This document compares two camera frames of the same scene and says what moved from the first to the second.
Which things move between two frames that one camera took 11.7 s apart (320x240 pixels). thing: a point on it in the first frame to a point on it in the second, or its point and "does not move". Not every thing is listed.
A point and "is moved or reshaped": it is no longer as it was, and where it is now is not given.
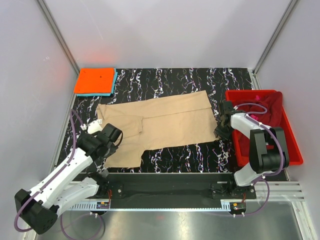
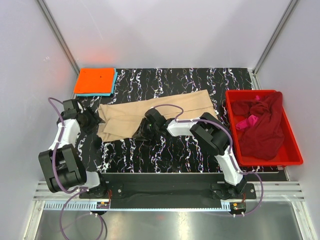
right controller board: [238, 207] does not move
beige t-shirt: [170, 118] is moved or reshaped
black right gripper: [223, 124] to [143, 130]
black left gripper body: [105, 152] to [90, 120]
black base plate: [221, 185] does not move
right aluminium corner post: [254, 80] does not move
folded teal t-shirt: [102, 94] does not move
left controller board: [103, 205] does not move
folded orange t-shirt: [94, 80] does not move
